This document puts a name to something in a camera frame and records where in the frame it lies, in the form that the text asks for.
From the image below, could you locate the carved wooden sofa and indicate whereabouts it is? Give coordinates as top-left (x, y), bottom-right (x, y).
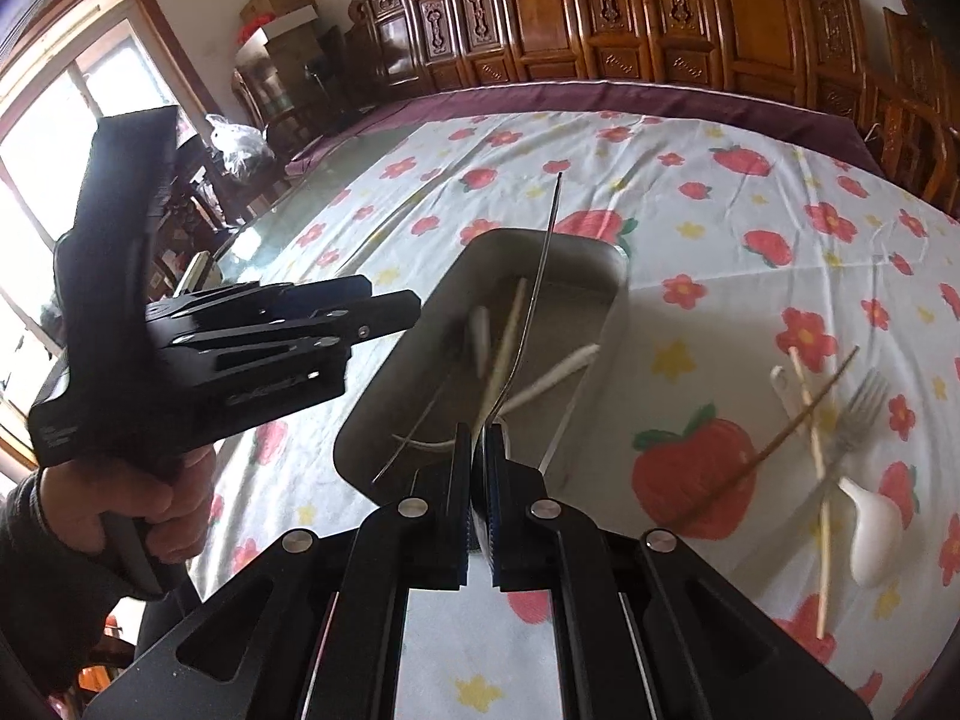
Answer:
top-left (347, 0), bottom-right (880, 103)

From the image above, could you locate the person's left forearm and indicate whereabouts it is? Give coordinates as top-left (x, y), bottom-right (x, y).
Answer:
top-left (0, 469), bottom-right (147, 695)

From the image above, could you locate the clear plastic bag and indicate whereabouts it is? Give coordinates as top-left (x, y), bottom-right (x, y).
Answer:
top-left (205, 113), bottom-right (275, 175)

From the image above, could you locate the floral strawberry tablecloth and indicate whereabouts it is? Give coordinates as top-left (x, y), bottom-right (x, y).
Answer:
top-left (187, 111), bottom-right (960, 720)

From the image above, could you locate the carved wooden chair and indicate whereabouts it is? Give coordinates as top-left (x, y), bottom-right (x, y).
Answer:
top-left (150, 131), bottom-right (241, 293)

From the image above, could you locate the rectangular metal tin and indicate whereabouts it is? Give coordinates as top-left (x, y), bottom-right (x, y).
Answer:
top-left (332, 227), bottom-right (629, 503)

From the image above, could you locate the metal fork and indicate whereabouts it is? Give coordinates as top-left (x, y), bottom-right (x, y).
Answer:
top-left (814, 368), bottom-right (893, 485)

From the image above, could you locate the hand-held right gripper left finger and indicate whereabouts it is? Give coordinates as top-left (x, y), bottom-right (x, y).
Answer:
top-left (82, 422), bottom-right (478, 720)

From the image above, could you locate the white box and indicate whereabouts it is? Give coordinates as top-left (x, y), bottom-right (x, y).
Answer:
top-left (235, 6), bottom-right (324, 47)

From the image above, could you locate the large white spoon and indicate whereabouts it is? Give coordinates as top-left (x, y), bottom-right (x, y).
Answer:
top-left (835, 475), bottom-right (905, 588)

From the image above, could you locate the wood framed glass door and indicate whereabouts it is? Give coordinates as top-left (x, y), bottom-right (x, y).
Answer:
top-left (0, 0), bottom-right (226, 477)

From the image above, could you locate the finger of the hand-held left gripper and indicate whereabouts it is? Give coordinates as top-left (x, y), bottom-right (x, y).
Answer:
top-left (145, 274), bottom-right (374, 335)
top-left (174, 289), bottom-right (423, 355)

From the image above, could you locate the person's left hand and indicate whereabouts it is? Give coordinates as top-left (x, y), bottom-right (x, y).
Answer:
top-left (37, 446), bottom-right (216, 563)

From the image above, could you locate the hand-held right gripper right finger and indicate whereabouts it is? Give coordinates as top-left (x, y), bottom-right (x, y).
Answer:
top-left (484, 422), bottom-right (872, 720)

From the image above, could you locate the purple sofa cushion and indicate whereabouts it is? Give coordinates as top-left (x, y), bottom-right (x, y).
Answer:
top-left (287, 78), bottom-right (887, 175)

